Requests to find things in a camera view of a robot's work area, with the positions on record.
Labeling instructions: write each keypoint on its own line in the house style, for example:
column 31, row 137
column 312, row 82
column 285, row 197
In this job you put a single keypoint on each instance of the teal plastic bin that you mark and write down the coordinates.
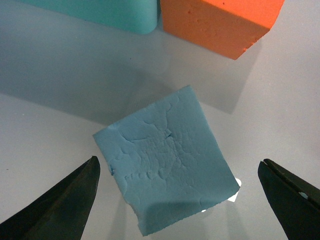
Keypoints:
column 136, row 16

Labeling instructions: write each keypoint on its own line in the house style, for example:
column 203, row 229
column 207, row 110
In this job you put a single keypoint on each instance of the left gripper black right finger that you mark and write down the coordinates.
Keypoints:
column 294, row 201

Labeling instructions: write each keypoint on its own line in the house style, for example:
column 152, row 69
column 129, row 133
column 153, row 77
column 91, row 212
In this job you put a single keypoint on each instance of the light blue foam cube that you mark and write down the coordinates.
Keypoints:
column 166, row 161

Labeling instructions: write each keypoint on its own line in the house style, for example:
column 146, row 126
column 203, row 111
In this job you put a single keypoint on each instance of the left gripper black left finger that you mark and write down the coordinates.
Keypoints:
column 62, row 212

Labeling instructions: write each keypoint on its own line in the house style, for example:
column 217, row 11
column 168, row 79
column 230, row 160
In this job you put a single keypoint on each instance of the left orange foam cube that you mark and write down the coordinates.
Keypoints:
column 226, row 27

